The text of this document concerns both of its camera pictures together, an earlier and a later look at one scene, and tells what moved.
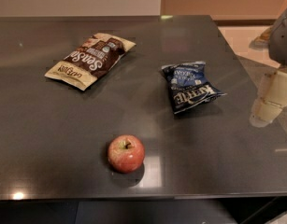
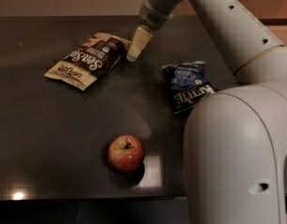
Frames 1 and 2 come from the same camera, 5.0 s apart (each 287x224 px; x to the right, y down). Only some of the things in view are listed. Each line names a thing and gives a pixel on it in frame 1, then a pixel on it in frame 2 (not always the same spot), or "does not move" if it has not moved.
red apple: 125,153 does not move
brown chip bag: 82,66 does not move
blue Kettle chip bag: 188,86 does not move
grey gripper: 283,42 to 152,17
